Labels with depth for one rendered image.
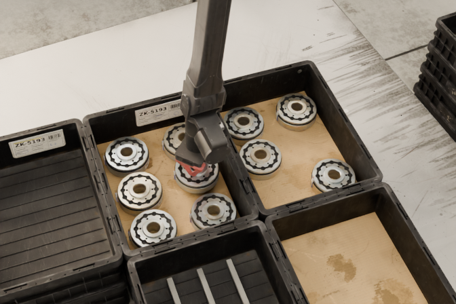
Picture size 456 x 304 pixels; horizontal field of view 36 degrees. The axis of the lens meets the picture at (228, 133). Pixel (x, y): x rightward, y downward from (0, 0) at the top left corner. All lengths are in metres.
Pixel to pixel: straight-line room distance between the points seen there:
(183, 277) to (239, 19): 0.98
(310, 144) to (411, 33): 1.68
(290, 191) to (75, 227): 0.50
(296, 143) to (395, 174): 0.31
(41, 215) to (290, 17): 1.05
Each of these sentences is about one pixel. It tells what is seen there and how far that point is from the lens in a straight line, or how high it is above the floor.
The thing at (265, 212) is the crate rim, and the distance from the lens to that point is 1.52.
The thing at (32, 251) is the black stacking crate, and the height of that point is 0.83.
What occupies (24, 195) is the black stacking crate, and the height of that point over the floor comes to 0.83.
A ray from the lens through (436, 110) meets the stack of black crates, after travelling 2.70.
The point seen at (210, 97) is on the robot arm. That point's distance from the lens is 1.41.
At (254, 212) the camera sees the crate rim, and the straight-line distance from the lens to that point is 1.52.
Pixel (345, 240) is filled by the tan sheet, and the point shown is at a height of 0.83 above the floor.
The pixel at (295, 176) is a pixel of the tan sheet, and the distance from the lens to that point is 1.71.
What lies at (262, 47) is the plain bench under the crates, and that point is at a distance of 2.17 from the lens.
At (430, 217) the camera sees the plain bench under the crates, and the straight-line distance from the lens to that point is 1.87.
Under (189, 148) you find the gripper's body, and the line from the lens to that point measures 1.54.
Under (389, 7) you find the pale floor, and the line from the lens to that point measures 3.49.
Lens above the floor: 2.21
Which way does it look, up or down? 51 degrees down
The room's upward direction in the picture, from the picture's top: 3 degrees clockwise
